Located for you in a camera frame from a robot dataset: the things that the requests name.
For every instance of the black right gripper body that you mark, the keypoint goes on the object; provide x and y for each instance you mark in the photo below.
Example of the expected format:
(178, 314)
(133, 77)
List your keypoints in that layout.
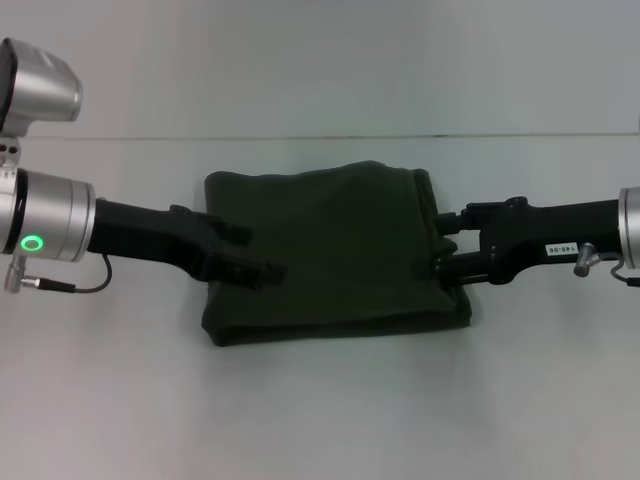
(545, 240)

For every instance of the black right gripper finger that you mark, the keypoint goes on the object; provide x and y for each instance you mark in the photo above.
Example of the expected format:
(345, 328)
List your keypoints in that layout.
(462, 267)
(470, 217)

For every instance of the dark green t-shirt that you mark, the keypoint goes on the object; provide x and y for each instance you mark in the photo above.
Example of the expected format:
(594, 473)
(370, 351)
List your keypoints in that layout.
(330, 260)

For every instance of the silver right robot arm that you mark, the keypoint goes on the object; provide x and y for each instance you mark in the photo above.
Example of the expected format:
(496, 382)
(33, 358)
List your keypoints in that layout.
(631, 225)

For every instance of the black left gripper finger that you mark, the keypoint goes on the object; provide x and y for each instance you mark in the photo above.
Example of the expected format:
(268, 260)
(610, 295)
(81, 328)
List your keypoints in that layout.
(245, 270)
(220, 227)

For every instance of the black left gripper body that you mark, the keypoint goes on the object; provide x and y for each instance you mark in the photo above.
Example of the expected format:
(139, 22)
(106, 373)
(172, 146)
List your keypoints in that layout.
(150, 235)

